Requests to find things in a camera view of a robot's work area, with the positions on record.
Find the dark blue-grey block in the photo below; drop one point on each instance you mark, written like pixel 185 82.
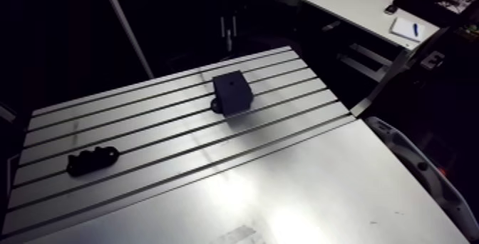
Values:
pixel 232 93

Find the grey slanted post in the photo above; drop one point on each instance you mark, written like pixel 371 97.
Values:
pixel 125 26

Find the blue pen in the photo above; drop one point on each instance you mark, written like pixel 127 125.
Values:
pixel 415 29

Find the white notepad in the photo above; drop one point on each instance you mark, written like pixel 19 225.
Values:
pixel 406 29

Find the black oval holder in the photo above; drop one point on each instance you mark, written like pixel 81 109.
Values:
pixel 92 159

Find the white desk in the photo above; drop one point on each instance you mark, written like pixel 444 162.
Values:
pixel 351 7

